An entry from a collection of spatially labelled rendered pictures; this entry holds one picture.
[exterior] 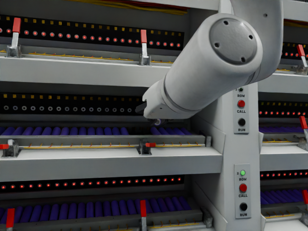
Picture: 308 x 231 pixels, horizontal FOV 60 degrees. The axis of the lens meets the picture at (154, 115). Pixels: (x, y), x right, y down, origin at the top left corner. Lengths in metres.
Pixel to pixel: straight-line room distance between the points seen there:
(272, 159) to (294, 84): 0.20
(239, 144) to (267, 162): 0.09
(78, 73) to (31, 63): 0.09
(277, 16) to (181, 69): 0.14
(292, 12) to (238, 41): 0.50
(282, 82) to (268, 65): 0.34
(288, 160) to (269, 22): 0.43
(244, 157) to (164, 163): 0.19
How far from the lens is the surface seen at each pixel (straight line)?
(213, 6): 0.70
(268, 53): 0.40
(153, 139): 0.62
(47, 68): 0.58
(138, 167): 0.58
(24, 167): 0.58
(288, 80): 0.76
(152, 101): 0.46
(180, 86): 0.37
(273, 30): 0.40
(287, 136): 0.82
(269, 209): 0.81
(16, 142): 0.60
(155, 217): 0.67
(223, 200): 0.65
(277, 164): 0.73
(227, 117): 0.64
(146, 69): 0.59
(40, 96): 0.73
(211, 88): 0.34
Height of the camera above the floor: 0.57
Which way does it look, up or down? 4 degrees up
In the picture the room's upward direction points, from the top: straight up
